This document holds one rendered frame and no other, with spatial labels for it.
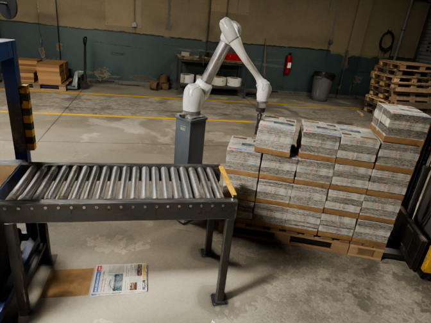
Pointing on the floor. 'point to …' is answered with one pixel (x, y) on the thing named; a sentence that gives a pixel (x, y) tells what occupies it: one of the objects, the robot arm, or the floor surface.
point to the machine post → (10, 80)
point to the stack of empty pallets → (414, 81)
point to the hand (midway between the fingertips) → (256, 130)
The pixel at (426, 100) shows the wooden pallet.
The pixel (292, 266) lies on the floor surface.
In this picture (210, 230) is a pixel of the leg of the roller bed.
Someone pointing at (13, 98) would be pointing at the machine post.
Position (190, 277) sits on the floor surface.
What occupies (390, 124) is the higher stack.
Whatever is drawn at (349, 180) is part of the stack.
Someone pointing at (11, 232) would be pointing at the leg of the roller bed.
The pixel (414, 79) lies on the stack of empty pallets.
